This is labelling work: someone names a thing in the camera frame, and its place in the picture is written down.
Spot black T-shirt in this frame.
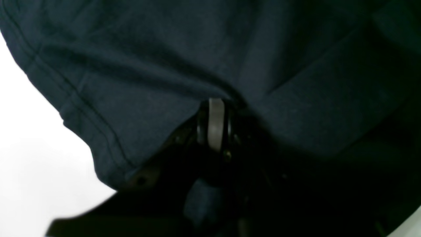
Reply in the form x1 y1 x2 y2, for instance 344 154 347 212
1 0 420 232

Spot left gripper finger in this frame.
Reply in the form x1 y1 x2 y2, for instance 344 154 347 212
197 98 234 153

